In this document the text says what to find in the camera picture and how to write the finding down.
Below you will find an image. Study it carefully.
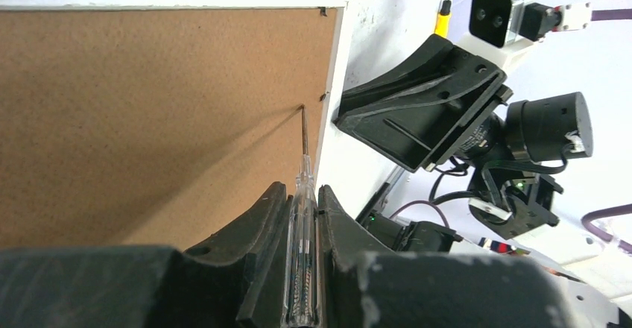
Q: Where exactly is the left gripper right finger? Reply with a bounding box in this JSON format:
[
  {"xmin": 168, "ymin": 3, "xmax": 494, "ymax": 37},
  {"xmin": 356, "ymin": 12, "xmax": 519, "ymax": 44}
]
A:
[{"xmin": 318, "ymin": 185, "xmax": 573, "ymax": 327}]

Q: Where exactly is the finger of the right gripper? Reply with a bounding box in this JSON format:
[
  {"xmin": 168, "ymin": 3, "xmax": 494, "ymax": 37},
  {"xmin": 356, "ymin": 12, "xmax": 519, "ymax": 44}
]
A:
[{"xmin": 333, "ymin": 34, "xmax": 513, "ymax": 172}]

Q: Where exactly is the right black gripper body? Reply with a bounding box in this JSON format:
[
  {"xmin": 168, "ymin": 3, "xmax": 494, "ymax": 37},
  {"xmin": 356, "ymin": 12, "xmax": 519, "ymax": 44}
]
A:
[{"xmin": 451, "ymin": 113, "xmax": 509, "ymax": 160}]

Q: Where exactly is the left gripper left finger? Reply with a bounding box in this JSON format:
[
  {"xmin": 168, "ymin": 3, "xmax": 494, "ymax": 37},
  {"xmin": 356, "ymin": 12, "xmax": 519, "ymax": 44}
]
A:
[{"xmin": 1, "ymin": 182, "xmax": 290, "ymax": 327}]

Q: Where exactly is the white picture frame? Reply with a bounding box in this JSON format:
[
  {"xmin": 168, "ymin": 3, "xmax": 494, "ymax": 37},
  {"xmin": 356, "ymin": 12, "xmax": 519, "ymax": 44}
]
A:
[{"xmin": 1, "ymin": 0, "xmax": 441, "ymax": 248}]

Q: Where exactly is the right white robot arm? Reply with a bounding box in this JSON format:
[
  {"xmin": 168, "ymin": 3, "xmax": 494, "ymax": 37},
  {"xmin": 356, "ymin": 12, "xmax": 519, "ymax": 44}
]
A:
[{"xmin": 335, "ymin": 35, "xmax": 593, "ymax": 239}]

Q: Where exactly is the yellow handled screwdriver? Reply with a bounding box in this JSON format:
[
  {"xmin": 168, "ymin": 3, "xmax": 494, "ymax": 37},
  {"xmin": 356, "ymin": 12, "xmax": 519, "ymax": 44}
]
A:
[{"xmin": 434, "ymin": 0, "xmax": 452, "ymax": 39}]

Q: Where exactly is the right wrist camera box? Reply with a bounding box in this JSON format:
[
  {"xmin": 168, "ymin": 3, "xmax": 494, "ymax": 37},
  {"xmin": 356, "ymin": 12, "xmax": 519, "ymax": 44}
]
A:
[{"xmin": 457, "ymin": 0, "xmax": 562, "ymax": 74}]

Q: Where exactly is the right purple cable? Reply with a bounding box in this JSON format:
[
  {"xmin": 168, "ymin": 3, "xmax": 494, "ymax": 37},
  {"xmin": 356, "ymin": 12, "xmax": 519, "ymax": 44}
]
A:
[{"xmin": 552, "ymin": 1, "xmax": 632, "ymax": 255}]

